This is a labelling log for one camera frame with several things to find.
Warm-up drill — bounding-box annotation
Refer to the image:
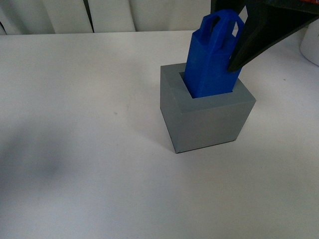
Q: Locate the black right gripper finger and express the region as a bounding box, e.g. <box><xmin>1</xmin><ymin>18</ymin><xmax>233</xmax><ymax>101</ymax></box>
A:
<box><xmin>211</xmin><ymin>0</ymin><xmax>319</xmax><ymax>72</ymax></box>

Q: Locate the blue plastic part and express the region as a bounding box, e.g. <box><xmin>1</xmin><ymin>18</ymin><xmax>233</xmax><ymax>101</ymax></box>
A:
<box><xmin>183</xmin><ymin>9</ymin><xmax>244</xmax><ymax>98</ymax></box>

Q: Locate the gray cube base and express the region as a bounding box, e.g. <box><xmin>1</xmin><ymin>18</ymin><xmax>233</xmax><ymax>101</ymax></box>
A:
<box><xmin>160</xmin><ymin>63</ymin><xmax>256</xmax><ymax>153</ymax></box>

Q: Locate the white flower pot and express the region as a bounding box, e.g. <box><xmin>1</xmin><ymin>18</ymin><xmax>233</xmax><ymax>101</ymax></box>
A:
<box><xmin>300</xmin><ymin>19</ymin><xmax>319</xmax><ymax>66</ymax></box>

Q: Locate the gray curtain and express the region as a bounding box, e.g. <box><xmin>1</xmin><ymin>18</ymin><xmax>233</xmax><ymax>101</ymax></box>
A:
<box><xmin>0</xmin><ymin>0</ymin><xmax>211</xmax><ymax>35</ymax></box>

